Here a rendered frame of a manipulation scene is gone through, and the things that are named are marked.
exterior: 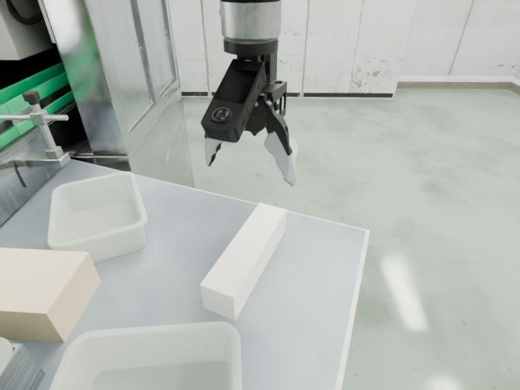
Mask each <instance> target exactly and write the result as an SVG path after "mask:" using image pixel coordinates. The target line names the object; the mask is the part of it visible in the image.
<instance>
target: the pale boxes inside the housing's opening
mask: <svg viewBox="0 0 520 390"><path fill-rule="evenodd" d="M11 2H12V4H13V6H14V7H15V9H16V11H17V12H18V13H19V14H20V15H21V16H22V17H23V18H26V19H27V18H31V17H33V16H34V15H36V14H37V13H38V12H39V10H40V9H39V6H40V8H41V11H42V14H43V18H44V20H45V23H46V25H45V23H44V21H43V19H42V20H41V21H39V22H38V23H36V24H33V25H25V24H22V23H20V22H19V21H18V20H16V19H15V18H14V17H13V15H12V14H11V12H10V11H9V9H8V6H7V4H6V0H0V60H22V59H24V58H26V57H29V56H32V55H35V54H37V53H41V52H43V51H45V50H48V49H51V48H53V46H52V43H56V42H55V39H54V37H53V33H52V30H51V28H50V24H49V21H48V18H47V16H46V12H45V9H44V7H43V3H42V0H38V2H39V5H38V2H37V0H11ZM46 27H47V29H48V32H49V34H48V32H47V29H46ZM49 35H50V37H49ZM50 38H51V40H52V43H51V41H50Z"/></svg>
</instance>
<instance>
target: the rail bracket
mask: <svg viewBox="0 0 520 390"><path fill-rule="evenodd" d="M22 96H23V98H24V100H25V101H26V102H29V104H30V106H31V108H32V112H30V113H29V114H28V115H0V121H1V120H32V123H33V124H34V125H38V126H39V127H40V130H41V132H42V133H43V137H44V139H45V141H46V144H47V146H48V149H47V150H46V151H45V152H24V153H22V154H21V155H20V156H18V157H17V158H15V159H14V162H15V164H16V166H18V167H16V170H17V172H18V174H19V176H20V178H21V180H22V182H23V184H24V186H25V187H28V186H29V185H30V184H31V183H33V182H34V181H35V180H36V179H37V178H38V175H37V173H36V171H35V169H34V167H64V166H65V165H66V164H67V163H68V162H69V161H70V156H69V153H68V152H63V150H62V149H61V146H56V145H55V142H54V141H53V137H52V135H51V133H50V130H49V127H48V125H47V123H49V122H50V121H67V120H68V116H67V115H48V113H47V110H41V107H40V106H39V100H40V99H41V98H40V96H39V92H37V91H26V92H25V93H22Z"/></svg>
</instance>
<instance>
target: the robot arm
mask: <svg viewBox="0 0 520 390"><path fill-rule="evenodd" d="M219 15H220V16H221V35H222V36H223V37H224V39H223V41H224V52H225V53H229V54H233V55H237V59H233V60H232V61H231V63H230V65H229V67H228V69H227V71H226V73H225V75H224V77H223V79H222V81H221V83H220V85H219V87H218V89H217V91H216V93H215V95H214V96H213V98H212V100H211V102H210V104H209V106H208V108H207V110H206V112H205V114H204V116H203V118H202V120H201V122H200V123H201V125H202V127H203V129H204V131H205V136H204V138H205V143H204V149H205V158H206V164H207V166H209V167H210V166H211V164H212V163H213V161H214V160H215V158H216V154H217V152H218V151H219V150H220V149H221V143H223V142H231V143H236V142H238V141H239V139H240V137H241V135H242V132H243V131H248V132H251V133H252V135H253V136H256V135H257V134H258V133H259V132H260V131H261V130H263V129H264V128H266V130H267V133H268V135H267V137H266V140H265V142H264V146H265V147H266V149H267V151H268V152H269V153H271V154H272V155H273V156H274V157H275V160H276V164H277V166H278V167H279V168H280V169H281V171H282V174H283V179H284V180H285V181H286V182H287V183H289V184H290V185H291V186H295V184H296V162H295V161H296V156H297V152H298V149H299V148H298V145H297V142H296V140H295V139H293V138H290V137H289V130H288V126H287V124H286V121H285V119H284V118H283V117H284V116H285V115H286V95H287V81H284V80H277V54H278V50H279V39H278V37H279V36H280V34H281V18H282V0H220V8H219ZM279 84H280V85H279ZM283 94H284V106H283V109H282V95H283ZM278 99H279V103H277V100H278ZM278 110H279V114H277V113H276V112H277V111H278Z"/></svg>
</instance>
